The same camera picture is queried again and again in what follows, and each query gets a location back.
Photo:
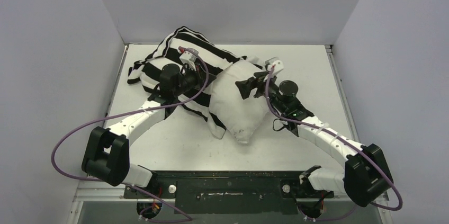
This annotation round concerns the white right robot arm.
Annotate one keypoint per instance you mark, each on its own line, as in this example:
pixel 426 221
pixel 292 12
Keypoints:
pixel 365 175

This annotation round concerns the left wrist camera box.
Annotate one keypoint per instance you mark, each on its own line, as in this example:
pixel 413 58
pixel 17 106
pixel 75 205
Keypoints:
pixel 188 56

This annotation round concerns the white pillow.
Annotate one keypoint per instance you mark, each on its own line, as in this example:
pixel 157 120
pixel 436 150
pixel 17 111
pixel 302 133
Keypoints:
pixel 228 111

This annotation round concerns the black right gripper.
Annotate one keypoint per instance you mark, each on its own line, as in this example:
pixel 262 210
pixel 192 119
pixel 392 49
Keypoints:
pixel 256 87

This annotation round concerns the black metal base rail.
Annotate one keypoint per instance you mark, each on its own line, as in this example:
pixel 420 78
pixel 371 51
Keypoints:
pixel 217 197

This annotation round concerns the black white striped pillowcase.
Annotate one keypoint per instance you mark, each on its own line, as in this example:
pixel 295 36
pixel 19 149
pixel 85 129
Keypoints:
pixel 217 61

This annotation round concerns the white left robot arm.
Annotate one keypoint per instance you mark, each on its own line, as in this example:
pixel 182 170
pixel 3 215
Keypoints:
pixel 107 155

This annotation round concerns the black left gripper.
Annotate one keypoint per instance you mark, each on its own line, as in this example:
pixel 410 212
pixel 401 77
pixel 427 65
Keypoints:
pixel 199 77

